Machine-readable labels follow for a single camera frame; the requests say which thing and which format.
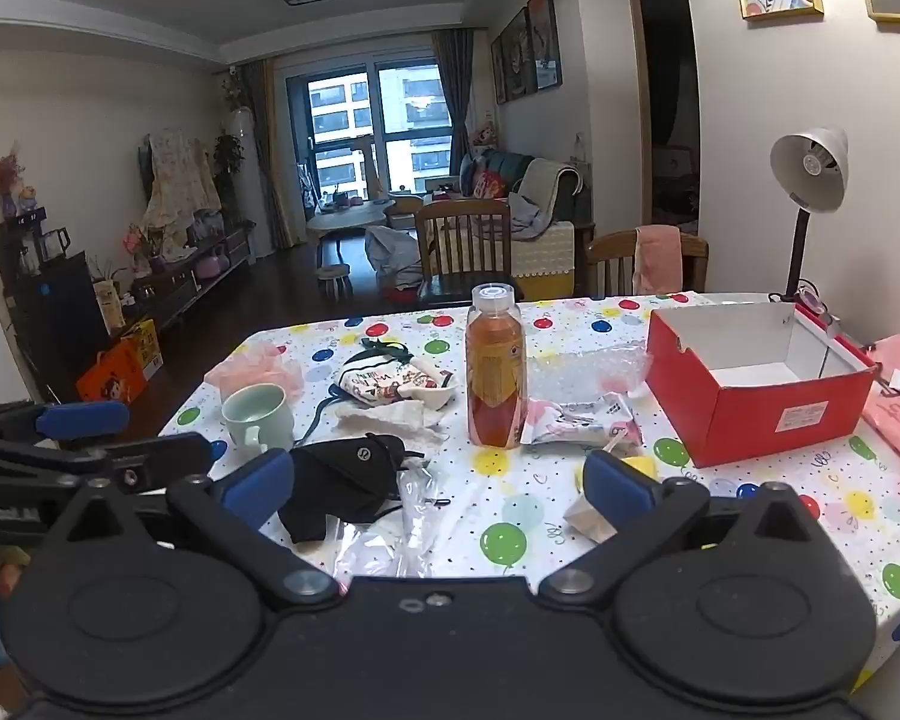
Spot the white fluffy cloth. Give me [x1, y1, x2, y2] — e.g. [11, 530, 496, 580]
[334, 399, 451, 445]

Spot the pale green cup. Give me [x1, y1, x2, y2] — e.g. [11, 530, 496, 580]
[221, 382, 295, 455]

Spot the pink towel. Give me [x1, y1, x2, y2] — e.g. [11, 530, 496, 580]
[634, 225, 683, 295]

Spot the red cardboard box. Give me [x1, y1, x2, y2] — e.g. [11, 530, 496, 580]
[646, 301, 880, 470]

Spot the orange gift box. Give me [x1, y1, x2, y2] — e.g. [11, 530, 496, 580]
[75, 319, 162, 402]

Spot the black cabinet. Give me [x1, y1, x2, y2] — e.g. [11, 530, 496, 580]
[0, 210, 110, 391]

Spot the santa print drawstring bag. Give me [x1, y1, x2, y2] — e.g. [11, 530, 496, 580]
[328, 337, 462, 410]

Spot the bubble wrap sheet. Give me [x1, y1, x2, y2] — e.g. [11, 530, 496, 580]
[529, 341, 653, 398]

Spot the clear plastic bag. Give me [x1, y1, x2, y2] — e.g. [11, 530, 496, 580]
[330, 457, 481, 578]

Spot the green sofa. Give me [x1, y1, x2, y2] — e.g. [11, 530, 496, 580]
[461, 150, 593, 301]

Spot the silver desk lamp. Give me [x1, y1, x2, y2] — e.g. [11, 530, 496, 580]
[769, 126, 850, 316]

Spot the person's left hand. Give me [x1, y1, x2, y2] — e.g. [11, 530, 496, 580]
[0, 559, 31, 602]

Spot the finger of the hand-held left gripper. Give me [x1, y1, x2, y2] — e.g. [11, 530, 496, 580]
[0, 433, 215, 500]
[0, 400, 131, 445]

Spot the orange juice bottle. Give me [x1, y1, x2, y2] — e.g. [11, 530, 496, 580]
[465, 283, 530, 451]

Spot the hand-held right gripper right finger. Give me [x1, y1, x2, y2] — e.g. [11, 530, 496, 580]
[538, 450, 845, 607]

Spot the white tower air conditioner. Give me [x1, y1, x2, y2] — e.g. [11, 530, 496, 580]
[229, 109, 271, 256]

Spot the green potted plant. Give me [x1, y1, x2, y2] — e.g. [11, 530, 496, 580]
[214, 135, 245, 196]

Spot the cream hanging dress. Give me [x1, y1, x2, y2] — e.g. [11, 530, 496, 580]
[141, 127, 222, 241]

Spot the crumpled white paper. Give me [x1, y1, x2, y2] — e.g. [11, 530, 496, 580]
[562, 450, 661, 545]

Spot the round coffee table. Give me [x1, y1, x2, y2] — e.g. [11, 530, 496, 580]
[305, 206, 387, 241]

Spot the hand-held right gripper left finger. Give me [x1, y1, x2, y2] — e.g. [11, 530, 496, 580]
[45, 448, 344, 607]

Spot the pink mesh bag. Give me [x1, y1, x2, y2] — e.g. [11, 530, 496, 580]
[204, 340, 305, 398]

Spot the grey curtain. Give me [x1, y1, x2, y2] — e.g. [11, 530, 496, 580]
[240, 60, 301, 248]
[431, 28, 473, 188]

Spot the wooden slatted chair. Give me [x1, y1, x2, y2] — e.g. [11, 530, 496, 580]
[414, 199, 526, 308]

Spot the pink white printed packet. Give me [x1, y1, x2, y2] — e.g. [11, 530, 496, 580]
[521, 392, 646, 455]

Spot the balloon print tablecloth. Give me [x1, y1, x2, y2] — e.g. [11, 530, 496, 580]
[157, 291, 900, 691]

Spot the large window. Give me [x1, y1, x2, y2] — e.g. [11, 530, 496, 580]
[289, 52, 455, 203]

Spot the white cloth pile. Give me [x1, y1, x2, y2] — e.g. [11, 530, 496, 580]
[365, 225, 421, 290]

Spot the dark TV cabinet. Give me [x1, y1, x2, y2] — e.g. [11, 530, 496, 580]
[131, 221, 256, 331]

